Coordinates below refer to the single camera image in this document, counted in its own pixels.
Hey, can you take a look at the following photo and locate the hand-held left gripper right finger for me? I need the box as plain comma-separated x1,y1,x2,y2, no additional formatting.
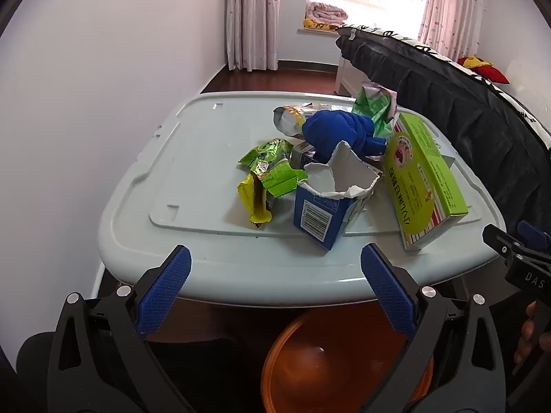
361,243,507,413

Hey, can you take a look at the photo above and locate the blue crumpled cloth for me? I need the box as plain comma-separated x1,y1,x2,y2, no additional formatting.
301,109,388,158

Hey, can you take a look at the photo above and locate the pink patterned curtain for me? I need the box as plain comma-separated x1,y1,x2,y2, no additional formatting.
417,0,489,63
225,0,280,72

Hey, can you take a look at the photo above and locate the orange plastic bucket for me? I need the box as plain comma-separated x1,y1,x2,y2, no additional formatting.
260,303,435,413

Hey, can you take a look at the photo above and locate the grey storage box lid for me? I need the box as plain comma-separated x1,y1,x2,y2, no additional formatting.
97,92,508,308

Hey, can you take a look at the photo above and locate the folded pink quilt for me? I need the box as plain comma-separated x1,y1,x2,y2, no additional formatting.
306,2,347,24

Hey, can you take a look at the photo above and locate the yellow snack wrapper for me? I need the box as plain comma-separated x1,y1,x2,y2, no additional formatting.
238,172,273,229

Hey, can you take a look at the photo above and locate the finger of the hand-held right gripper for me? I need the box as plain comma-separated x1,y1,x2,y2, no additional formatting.
517,219,551,254
482,223,523,267

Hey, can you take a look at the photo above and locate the torn blue carton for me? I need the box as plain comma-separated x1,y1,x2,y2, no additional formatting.
293,140,384,251

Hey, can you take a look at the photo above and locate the black white patterned bedspread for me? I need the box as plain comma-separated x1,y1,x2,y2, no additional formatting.
336,25,551,149

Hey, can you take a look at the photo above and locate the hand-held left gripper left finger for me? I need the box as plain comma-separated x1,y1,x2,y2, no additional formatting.
46,244,194,413

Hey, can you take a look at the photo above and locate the white bed frame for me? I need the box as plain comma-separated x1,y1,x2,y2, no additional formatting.
335,49,367,97

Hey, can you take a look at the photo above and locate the person's right hand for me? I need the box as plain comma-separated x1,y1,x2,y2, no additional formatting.
514,300,551,366

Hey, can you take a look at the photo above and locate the green cardboard box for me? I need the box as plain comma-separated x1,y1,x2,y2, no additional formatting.
381,112,470,253

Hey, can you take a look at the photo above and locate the yellow foil snack bag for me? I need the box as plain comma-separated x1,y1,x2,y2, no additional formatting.
272,104,319,139

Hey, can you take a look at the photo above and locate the red pillow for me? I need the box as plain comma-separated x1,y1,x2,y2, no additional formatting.
457,55,509,84

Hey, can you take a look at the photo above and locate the green snack wrapper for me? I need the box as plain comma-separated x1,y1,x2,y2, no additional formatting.
254,159,309,197
238,138,293,168

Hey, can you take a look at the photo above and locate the green pink plastic bag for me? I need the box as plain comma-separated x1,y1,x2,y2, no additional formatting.
352,83,399,138

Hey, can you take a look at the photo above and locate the yellow striped cloth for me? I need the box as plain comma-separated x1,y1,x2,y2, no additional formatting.
303,18,341,32

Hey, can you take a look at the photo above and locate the small blue carton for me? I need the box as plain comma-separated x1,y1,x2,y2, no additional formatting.
290,141,328,171

